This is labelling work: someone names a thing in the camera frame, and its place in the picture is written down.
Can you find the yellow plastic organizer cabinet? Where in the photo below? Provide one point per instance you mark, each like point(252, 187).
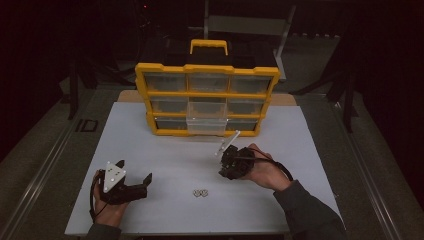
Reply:
point(206, 69)

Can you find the person's left hand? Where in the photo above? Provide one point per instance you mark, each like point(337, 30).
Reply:
point(111, 215)

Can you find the grey metal stand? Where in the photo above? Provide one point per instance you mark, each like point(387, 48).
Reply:
point(246, 25)

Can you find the black tripod stand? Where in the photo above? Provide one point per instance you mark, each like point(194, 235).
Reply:
point(73, 93)
point(348, 106)

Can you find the white board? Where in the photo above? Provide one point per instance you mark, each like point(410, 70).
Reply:
point(173, 160)

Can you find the clear plastic drawer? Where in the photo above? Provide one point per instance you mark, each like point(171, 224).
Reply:
point(206, 126)

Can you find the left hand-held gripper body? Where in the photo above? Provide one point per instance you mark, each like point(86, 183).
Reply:
point(113, 175)

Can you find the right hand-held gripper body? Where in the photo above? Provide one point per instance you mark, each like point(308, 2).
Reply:
point(238, 161)

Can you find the set of clear drawers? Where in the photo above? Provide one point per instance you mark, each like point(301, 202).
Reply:
point(165, 81)

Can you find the metal floor rail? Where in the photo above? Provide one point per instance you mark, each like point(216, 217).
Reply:
point(366, 173)
point(43, 168)

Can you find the person's right hand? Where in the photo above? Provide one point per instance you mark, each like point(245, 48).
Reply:
point(266, 173)

